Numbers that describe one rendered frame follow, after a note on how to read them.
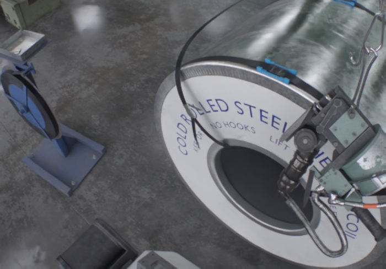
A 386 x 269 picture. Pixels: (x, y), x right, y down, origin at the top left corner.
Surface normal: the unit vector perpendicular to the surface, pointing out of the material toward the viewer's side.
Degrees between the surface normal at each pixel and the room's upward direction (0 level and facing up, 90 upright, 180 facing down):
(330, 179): 58
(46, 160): 0
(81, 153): 0
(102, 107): 0
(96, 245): 19
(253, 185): 27
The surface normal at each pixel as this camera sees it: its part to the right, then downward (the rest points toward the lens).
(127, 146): -0.07, -0.66
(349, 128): -0.43, 0.23
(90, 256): 0.37, -0.32
